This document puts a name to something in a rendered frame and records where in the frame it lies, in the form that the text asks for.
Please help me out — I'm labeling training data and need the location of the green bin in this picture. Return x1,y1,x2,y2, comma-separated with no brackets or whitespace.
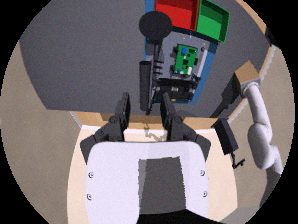
193,0,230,43

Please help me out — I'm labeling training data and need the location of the green circuit board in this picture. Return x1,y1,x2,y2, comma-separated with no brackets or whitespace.
174,45,197,75

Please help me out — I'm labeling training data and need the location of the red open-top bin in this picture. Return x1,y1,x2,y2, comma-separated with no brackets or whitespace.
154,0,199,31

